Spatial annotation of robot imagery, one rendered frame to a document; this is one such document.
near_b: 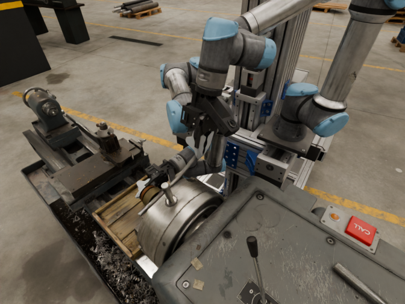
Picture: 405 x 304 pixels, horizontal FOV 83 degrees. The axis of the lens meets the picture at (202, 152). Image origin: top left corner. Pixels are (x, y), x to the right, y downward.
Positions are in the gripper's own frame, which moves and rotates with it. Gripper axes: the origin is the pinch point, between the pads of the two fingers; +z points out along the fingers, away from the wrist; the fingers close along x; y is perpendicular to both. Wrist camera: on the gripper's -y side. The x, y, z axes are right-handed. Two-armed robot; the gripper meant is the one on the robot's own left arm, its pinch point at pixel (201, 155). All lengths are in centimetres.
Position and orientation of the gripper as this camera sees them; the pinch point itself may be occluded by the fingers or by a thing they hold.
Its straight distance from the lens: 67.4
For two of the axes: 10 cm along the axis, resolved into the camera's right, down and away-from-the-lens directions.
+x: -6.3, 2.8, -7.2
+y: -7.5, -4.5, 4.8
